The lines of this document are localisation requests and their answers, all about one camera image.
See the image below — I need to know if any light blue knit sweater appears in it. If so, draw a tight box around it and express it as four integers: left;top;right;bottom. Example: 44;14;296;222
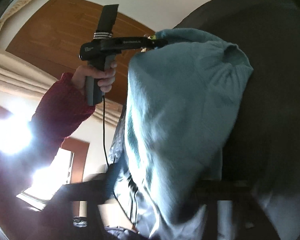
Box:
125;28;253;239

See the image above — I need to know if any dark red sleeve forearm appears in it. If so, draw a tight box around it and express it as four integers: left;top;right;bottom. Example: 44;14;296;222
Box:
0;71;95;239

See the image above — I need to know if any person's left hand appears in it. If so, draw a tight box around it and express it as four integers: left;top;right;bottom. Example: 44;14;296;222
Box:
71;61;117;95

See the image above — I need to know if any brown wooden wardrobe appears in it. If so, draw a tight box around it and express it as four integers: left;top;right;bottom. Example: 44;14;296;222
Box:
6;0;154;104

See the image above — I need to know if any beige curtain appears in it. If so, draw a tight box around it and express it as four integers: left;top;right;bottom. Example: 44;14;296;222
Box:
0;47;124;128

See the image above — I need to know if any green toy keychain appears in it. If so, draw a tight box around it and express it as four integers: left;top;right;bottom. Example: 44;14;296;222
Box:
141;35;156;53

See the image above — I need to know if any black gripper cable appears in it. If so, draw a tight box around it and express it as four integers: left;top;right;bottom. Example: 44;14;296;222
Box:
102;95;138;227

